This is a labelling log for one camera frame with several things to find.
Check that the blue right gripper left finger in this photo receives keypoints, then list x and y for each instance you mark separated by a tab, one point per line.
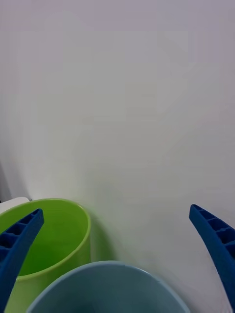
17	247

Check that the green plastic bin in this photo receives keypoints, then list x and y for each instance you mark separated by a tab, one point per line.
61	234

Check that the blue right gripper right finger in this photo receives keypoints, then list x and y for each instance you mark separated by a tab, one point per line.
218	242

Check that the pale blue plastic bin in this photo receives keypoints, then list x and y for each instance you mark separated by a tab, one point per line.
110	288

